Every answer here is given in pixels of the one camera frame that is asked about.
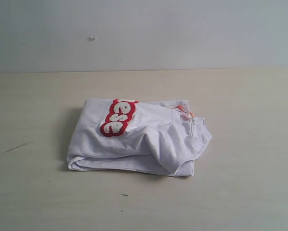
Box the white t-shirt red lettering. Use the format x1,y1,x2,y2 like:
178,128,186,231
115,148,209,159
67,99,212,177

